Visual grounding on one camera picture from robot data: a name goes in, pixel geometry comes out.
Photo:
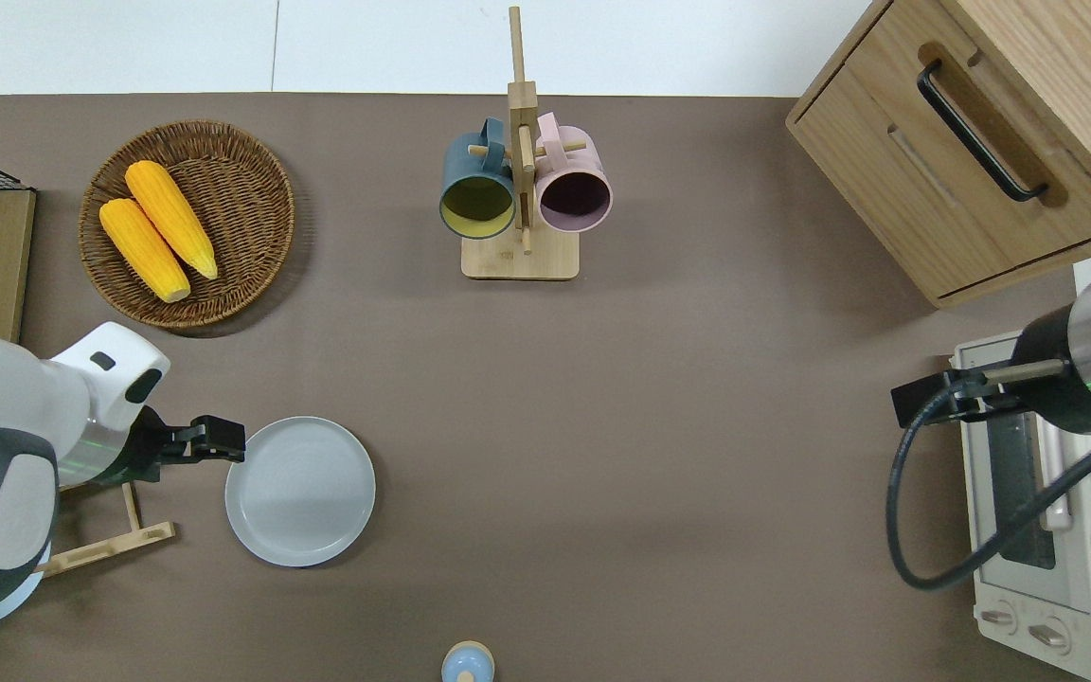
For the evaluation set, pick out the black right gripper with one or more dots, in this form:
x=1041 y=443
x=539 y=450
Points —
x=1052 y=388

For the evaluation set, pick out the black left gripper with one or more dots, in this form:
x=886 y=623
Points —
x=150 y=443

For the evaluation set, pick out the gray plate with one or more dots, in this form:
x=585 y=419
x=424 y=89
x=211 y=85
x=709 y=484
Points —
x=304 y=493

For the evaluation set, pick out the wooden plate rack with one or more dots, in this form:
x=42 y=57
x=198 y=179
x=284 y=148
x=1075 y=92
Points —
x=110 y=543

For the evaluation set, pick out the white toaster oven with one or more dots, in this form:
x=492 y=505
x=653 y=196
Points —
x=991 y=568

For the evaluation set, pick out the yellow corn cob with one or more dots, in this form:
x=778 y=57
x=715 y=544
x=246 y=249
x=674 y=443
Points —
x=171 y=216
x=143 y=248

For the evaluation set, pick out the round wicker basket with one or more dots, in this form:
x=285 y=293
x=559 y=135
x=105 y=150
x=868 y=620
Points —
x=242 y=208

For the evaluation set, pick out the wooden drawer cabinet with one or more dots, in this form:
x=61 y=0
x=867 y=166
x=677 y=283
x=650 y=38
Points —
x=886 y=180

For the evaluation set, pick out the wooden mug tree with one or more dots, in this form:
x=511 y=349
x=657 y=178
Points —
x=519 y=260

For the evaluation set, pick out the dark blue mug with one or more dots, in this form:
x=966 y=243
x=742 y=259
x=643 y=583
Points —
x=470 y=170

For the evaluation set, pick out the pink mug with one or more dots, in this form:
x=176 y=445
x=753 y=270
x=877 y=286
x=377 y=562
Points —
x=572 y=170

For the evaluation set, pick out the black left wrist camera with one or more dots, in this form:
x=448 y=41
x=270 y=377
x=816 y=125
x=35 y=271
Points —
x=219 y=439

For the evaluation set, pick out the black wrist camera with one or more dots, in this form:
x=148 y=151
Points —
x=219 y=439
x=920 y=400

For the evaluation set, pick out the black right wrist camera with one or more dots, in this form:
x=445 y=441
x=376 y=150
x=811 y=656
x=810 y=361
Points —
x=920 y=400

